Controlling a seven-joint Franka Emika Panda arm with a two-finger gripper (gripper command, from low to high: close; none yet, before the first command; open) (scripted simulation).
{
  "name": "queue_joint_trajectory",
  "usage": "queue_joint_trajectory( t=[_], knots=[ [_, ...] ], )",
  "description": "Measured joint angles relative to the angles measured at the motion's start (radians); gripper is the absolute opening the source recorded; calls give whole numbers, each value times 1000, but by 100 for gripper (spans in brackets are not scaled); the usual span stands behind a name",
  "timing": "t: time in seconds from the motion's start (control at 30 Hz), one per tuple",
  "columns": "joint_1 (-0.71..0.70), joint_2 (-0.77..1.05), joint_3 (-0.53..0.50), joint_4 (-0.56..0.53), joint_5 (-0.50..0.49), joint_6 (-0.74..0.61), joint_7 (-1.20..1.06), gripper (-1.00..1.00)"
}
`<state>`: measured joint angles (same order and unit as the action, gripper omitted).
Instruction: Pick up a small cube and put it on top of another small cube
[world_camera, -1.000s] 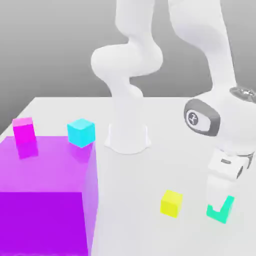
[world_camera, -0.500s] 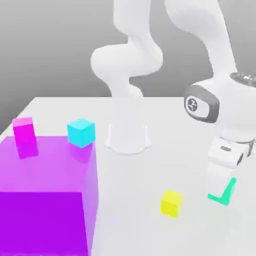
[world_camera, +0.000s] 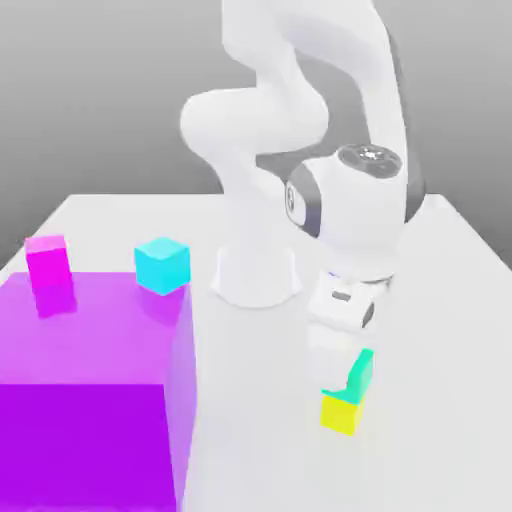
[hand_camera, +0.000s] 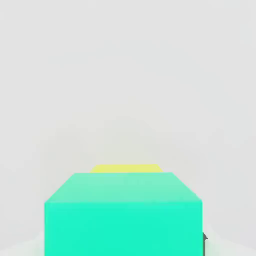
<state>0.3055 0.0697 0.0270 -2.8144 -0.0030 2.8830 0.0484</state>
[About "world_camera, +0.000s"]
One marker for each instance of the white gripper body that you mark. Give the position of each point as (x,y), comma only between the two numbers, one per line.
(330,352)

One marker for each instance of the small teal cube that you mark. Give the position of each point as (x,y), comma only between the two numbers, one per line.
(360,380)

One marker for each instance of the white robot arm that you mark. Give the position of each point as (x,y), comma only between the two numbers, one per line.
(280,120)

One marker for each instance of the small yellow cube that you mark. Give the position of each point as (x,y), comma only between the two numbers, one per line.
(340,414)

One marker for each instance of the small cyan cube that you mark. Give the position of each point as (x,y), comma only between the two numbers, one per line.
(162,264)

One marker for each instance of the small magenta cube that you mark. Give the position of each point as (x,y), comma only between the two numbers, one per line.
(48,264)

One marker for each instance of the large purple box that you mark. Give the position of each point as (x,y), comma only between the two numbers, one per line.
(88,420)

